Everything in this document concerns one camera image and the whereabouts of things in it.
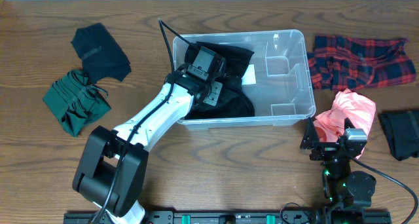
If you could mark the coral pink garment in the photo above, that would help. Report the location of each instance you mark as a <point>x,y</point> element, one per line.
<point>357,108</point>

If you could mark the small black cloth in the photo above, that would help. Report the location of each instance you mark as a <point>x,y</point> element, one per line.
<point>100,54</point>

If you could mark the clear plastic storage bin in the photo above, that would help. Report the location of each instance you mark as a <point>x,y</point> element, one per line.
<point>283,93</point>

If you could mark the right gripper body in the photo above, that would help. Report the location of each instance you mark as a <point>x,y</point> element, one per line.
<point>326,150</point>

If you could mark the dark green garment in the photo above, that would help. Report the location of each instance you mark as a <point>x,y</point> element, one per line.
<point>76,102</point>

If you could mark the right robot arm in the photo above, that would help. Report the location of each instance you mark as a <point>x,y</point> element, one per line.
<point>349,192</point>

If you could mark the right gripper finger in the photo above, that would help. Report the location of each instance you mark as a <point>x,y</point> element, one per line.
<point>348,124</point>
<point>310,139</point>

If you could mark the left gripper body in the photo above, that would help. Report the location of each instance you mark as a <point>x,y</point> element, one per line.
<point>213,92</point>

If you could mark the red navy plaid shirt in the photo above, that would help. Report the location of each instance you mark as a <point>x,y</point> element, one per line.
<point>338,63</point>

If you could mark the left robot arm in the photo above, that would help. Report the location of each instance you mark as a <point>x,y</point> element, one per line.
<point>112,168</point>

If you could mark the large black garment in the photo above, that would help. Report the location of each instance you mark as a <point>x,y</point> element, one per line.
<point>232,102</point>

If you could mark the black folded cloth right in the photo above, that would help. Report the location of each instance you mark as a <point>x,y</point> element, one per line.
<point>401,131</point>

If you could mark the white label in bin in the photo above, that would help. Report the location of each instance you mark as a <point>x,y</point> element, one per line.
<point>249,76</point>

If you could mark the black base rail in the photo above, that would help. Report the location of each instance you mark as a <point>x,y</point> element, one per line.
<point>287,216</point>

